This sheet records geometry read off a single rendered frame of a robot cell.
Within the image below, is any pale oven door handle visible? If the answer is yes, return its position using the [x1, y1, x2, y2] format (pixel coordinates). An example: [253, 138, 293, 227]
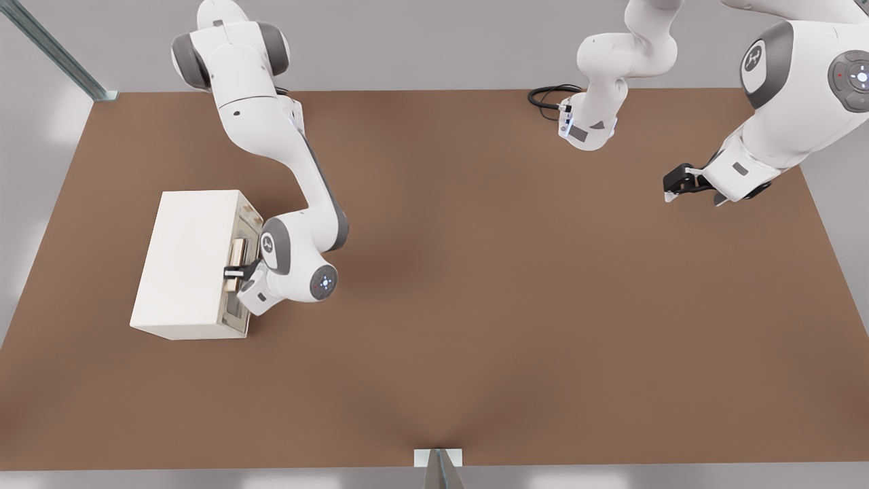
[225, 238, 248, 294]

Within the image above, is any oven door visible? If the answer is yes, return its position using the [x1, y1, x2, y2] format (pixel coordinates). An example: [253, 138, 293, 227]
[219, 191, 265, 338]

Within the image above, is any white oven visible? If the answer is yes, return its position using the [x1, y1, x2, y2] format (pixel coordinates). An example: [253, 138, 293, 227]
[130, 189, 265, 341]

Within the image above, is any black cable loop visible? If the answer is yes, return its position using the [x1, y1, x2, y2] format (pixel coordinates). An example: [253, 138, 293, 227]
[528, 84, 586, 123]

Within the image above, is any silver frame post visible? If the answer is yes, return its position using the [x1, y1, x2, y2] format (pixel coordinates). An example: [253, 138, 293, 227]
[0, 0, 119, 103]
[413, 448, 465, 489]

